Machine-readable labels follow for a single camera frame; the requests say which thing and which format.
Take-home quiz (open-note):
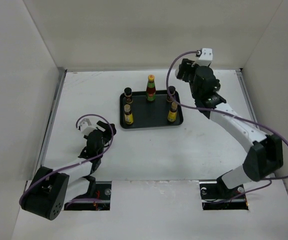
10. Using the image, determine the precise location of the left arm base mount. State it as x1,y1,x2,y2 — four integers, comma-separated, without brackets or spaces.
64,176,112,211

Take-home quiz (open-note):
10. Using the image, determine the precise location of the small spice jar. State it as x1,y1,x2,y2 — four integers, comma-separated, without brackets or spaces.
124,87,133,105
167,85,176,103

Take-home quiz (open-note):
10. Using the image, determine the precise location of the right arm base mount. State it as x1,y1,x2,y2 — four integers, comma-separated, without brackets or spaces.
199,180,248,211

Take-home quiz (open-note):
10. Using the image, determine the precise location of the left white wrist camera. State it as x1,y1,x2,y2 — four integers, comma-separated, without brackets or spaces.
77,118,96,136

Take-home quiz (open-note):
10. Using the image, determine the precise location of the black-cap grinder bottle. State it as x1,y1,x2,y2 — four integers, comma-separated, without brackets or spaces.
175,68,179,78
214,84,221,92

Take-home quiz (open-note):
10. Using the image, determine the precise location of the black plastic tray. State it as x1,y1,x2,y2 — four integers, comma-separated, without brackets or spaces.
119,90,184,129

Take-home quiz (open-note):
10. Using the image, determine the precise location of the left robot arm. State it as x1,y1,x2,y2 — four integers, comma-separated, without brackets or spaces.
20,118,116,221

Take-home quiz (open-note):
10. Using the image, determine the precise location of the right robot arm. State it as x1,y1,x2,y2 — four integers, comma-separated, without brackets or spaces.
176,58,283,198

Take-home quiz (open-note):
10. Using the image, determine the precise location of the red sauce bottle yellow cap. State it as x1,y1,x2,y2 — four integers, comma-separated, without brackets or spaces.
146,74,156,103

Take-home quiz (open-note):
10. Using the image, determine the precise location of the yellow-label brown bottle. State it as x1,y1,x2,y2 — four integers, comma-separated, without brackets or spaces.
124,104,134,125
167,101,178,124

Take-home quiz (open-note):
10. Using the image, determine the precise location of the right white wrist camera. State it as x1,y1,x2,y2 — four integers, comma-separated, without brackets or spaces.
195,48,213,67

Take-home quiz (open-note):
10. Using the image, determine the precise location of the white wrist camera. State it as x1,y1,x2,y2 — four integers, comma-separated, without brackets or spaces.
195,48,213,67
77,118,96,136

